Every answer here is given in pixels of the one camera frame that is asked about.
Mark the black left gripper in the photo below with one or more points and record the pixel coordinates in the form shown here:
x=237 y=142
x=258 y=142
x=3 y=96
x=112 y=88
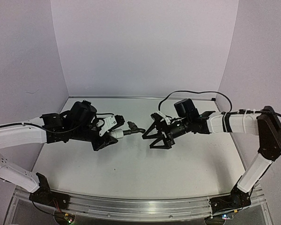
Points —
x=103 y=142

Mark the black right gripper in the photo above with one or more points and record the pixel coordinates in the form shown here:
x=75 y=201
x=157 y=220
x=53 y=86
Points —
x=158 y=125

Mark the white PVC elbow fitting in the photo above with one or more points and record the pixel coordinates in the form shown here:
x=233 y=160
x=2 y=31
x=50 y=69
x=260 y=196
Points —
x=117 y=134

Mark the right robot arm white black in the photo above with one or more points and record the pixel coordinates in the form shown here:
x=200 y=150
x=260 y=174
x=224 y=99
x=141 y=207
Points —
x=264 y=125

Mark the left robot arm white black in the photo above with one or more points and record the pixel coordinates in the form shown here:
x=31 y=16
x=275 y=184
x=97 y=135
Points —
x=16 y=134

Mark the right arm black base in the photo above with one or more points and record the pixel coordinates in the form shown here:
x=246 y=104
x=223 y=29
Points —
x=235 y=200

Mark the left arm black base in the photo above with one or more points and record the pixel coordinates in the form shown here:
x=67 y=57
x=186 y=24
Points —
x=45 y=196

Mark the left circuit board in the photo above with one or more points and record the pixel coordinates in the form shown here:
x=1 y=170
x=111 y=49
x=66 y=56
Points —
x=64 y=218

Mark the circuit board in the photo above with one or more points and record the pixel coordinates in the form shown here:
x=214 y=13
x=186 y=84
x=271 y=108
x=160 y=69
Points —
x=64 y=218
x=227 y=216

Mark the right circuit board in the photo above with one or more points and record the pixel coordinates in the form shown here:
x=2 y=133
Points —
x=227 y=216

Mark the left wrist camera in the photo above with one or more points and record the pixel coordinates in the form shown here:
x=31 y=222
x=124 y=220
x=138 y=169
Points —
x=108 y=124

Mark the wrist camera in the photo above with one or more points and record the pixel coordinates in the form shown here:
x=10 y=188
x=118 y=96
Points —
x=159 y=116
x=108 y=124

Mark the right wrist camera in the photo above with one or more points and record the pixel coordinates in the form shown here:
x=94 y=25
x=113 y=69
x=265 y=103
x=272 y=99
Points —
x=159 y=116

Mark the aluminium front rail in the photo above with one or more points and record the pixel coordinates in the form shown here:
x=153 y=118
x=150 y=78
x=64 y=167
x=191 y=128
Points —
x=141 y=210

